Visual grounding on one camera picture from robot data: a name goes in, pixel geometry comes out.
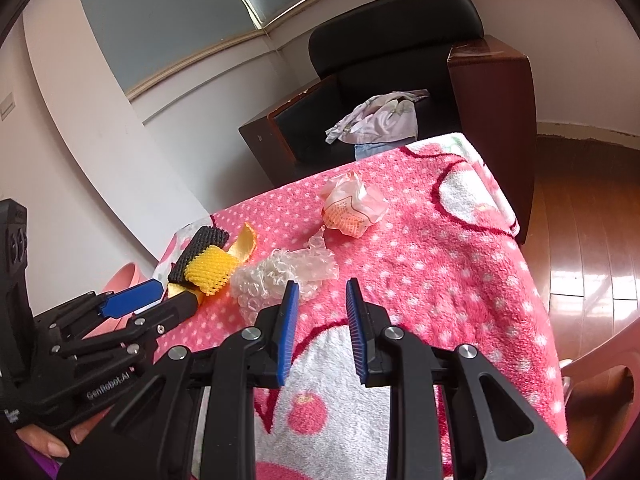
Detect light blue cloth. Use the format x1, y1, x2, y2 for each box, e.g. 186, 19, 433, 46
354, 140, 401, 161

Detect black foam net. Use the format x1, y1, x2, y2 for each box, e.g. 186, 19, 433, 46
167, 226, 231, 285

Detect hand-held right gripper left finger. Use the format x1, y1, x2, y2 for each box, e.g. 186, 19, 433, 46
57, 280, 301, 480

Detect pink plastic stool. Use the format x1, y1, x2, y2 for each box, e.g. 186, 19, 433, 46
560, 327, 640, 478

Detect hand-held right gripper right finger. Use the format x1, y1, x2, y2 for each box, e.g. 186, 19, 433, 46
345, 277, 586, 480

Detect black leather armchair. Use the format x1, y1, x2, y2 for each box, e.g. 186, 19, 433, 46
239, 0, 538, 246

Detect person's left hand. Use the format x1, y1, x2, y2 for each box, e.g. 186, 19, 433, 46
16, 409, 109, 459

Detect orange peel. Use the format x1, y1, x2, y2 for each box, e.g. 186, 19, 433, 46
167, 282, 203, 307
227, 224, 258, 263

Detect pink printed blanket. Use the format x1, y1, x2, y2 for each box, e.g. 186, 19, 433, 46
152, 132, 571, 480

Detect white floral cloth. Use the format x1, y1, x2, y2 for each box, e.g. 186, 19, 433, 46
325, 89, 431, 147

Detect yellow foam net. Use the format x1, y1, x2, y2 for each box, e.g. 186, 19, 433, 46
184, 244, 236, 296

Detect clear bubble wrap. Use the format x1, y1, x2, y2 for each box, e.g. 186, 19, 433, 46
231, 227, 341, 326

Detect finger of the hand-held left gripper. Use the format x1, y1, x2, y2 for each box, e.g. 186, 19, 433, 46
49, 290, 202, 362
32, 279, 164, 342

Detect pink plastic bucket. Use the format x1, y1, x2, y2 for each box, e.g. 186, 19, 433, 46
102, 261, 146, 295

